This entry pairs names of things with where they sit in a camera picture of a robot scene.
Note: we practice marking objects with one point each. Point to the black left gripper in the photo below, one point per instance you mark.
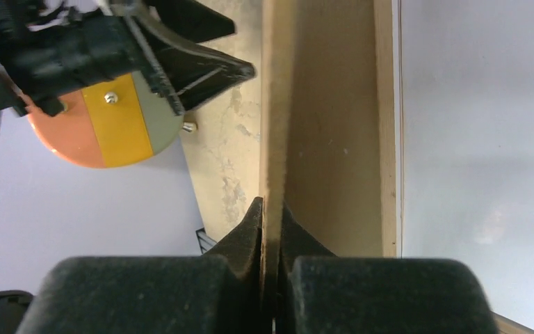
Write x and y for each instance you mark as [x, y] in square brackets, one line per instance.
[46, 54]

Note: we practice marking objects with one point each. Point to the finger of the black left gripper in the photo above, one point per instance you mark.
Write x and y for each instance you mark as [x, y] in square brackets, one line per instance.
[185, 74]
[193, 20]

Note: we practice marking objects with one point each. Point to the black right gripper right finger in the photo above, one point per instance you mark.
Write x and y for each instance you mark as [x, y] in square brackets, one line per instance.
[325, 293]

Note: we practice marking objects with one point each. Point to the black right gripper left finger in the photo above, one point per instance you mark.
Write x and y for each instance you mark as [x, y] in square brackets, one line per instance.
[217, 292]

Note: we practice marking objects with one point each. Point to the brown hardboard backing board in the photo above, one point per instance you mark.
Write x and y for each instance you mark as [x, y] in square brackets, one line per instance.
[320, 144]

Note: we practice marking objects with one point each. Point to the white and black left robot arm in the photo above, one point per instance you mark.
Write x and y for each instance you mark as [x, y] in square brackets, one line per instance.
[48, 52]

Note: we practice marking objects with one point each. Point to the white cylinder with orange lid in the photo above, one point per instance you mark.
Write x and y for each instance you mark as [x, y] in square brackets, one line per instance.
[109, 125]

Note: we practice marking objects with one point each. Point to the aluminium extrusion rail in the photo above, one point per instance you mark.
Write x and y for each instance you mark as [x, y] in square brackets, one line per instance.
[205, 242]

